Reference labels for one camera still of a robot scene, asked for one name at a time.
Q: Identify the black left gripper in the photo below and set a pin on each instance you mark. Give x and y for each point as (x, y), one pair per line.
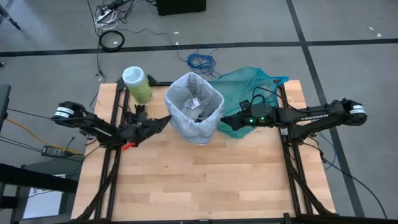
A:
(133, 132)

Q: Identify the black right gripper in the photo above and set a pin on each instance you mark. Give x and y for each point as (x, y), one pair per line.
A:
(245, 121)

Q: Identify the black red snack wrapper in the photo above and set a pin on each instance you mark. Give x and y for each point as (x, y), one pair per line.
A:
(203, 118)

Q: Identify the grey plastic bin liner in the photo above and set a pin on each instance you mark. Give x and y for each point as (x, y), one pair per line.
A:
(199, 135)

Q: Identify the teal plastic trash bag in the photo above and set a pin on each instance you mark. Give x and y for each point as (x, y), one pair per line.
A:
(242, 90)

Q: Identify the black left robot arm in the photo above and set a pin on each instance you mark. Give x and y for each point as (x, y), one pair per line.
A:
(93, 124)

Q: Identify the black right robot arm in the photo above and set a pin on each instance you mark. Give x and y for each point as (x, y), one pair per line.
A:
(311, 117)

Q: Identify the red plastic tag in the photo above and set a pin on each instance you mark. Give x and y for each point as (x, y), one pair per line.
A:
(128, 146)

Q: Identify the green disinfecting wipes canister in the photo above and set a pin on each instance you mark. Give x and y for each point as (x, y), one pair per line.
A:
(140, 90)

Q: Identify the black power adapter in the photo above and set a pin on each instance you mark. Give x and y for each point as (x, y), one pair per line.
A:
(56, 152)

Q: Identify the black floor box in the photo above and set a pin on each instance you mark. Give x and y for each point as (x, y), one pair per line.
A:
(180, 7)

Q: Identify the white power strip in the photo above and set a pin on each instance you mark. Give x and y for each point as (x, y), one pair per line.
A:
(104, 14)

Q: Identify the white board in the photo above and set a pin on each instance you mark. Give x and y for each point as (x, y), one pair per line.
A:
(43, 202)

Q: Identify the black tripod leg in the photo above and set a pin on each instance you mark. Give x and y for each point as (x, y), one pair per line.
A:
(11, 18)

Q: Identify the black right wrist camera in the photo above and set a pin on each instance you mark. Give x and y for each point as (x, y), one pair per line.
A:
(244, 106)

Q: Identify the black metal table frame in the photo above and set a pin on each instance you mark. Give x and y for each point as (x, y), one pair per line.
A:
(311, 219)

